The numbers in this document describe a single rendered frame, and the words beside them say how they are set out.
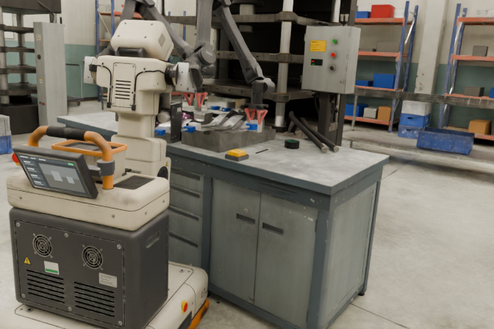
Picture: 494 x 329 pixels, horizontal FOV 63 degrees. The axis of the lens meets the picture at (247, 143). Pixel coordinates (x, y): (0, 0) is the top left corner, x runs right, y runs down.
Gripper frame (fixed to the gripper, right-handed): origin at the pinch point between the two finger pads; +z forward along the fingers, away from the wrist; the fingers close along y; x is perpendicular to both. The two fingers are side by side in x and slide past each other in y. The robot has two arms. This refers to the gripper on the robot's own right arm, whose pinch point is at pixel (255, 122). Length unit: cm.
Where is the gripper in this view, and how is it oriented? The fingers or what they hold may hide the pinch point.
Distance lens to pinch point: 195.9
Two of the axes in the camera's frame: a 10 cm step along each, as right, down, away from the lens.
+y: -7.8, -1.7, 6.0
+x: -6.2, 1.2, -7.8
